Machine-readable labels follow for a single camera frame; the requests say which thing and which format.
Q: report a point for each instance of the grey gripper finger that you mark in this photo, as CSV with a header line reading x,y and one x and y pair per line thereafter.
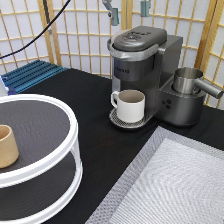
x,y
112,12
145,5

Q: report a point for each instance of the grey coffee machine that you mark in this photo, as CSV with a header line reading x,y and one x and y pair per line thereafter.
x,y
145,59

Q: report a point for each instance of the white ceramic coffee mug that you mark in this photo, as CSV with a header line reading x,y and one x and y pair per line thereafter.
x,y
129,105

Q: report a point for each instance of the wooden shoji folding screen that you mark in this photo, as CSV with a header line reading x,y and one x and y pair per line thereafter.
x,y
73,33

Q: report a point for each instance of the steel milk frother jug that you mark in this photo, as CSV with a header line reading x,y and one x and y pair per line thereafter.
x,y
190,81

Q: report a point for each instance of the white two-tier round shelf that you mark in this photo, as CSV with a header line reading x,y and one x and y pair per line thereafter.
x,y
48,171

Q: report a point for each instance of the grey woven placemat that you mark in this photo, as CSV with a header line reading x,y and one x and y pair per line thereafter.
x,y
172,180

